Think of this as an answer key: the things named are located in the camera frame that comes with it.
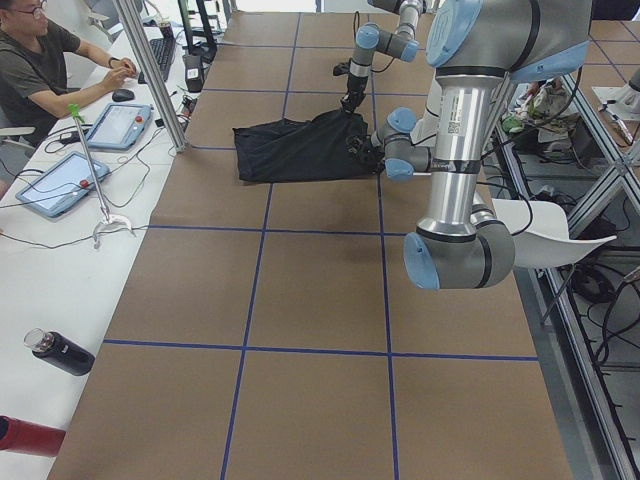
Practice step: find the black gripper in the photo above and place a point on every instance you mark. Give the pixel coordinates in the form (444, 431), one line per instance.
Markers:
(356, 86)
(364, 148)

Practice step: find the black graphic t-shirt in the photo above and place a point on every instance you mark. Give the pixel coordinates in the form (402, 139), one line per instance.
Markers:
(299, 151)

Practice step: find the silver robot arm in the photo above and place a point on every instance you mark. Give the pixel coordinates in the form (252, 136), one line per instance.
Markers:
(474, 46)
(370, 39)

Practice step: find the black box with label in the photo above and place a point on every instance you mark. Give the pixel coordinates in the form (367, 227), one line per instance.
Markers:
(193, 74)

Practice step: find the white chair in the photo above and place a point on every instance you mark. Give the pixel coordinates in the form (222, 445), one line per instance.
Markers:
(546, 242)

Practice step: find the grey keyboard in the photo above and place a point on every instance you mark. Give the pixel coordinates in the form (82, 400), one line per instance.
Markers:
(163, 50)

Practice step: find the black computer mouse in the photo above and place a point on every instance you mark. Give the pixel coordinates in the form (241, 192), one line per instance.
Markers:
(122, 95)

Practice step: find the upper teach pendant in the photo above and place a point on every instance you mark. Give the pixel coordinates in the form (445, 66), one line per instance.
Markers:
(119, 126)

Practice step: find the teach pendant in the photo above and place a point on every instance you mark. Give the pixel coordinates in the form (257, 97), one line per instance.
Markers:
(59, 188)
(119, 126)

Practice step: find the reacher grabber tool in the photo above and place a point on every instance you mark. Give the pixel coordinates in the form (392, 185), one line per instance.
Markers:
(110, 220)

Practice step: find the lower teach pendant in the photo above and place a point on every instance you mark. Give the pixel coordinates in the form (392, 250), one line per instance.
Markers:
(59, 188)

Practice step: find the seated man in grey shirt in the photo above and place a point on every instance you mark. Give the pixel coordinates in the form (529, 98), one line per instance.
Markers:
(34, 83)

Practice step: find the black water bottle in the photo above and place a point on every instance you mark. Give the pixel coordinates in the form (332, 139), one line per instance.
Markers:
(59, 351)

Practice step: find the red bottle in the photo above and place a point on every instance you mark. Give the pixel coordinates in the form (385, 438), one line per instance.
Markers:
(20, 436)

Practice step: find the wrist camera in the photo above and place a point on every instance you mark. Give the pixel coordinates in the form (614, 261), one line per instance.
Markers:
(342, 68)

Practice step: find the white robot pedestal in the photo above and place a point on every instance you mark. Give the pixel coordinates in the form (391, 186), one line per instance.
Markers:
(425, 130)

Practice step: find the aluminium frame post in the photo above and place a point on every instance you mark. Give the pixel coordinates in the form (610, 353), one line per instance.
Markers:
(132, 23)

